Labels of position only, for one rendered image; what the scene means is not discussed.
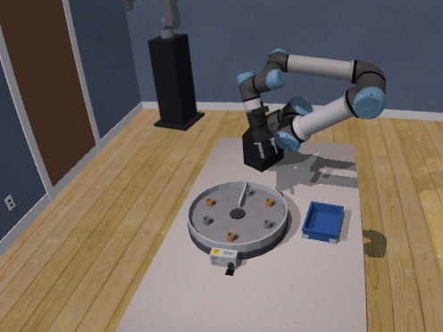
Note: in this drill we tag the blue plastic crate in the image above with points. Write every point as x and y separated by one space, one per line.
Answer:
325 219

